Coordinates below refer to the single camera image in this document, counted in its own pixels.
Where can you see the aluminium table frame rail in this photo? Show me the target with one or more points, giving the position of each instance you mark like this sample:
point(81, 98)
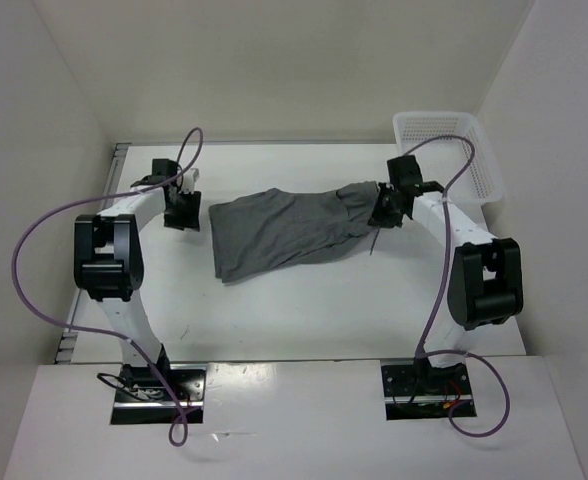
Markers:
point(68, 341)

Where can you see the grey shorts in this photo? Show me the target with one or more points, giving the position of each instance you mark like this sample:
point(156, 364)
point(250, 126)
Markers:
point(275, 229)

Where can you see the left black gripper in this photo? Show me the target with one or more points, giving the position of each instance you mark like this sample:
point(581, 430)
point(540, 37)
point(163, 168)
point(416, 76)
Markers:
point(192, 218)

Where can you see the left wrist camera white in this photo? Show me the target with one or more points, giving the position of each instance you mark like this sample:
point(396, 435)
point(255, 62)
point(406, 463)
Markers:
point(188, 180)

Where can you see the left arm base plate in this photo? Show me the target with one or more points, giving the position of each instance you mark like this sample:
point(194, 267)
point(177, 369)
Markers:
point(141, 399)

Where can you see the white plastic basket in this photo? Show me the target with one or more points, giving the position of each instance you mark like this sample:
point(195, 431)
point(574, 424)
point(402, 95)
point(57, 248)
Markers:
point(446, 143)

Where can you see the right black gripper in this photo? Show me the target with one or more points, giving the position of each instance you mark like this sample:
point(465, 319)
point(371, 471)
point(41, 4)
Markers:
point(378, 217)

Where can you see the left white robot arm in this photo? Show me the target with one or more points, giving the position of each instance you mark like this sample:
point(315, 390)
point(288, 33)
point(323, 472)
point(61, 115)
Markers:
point(109, 265)

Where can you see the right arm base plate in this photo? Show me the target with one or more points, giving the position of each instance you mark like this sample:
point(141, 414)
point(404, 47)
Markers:
point(414, 390)

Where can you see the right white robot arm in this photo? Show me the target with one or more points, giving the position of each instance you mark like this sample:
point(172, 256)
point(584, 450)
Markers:
point(481, 283)

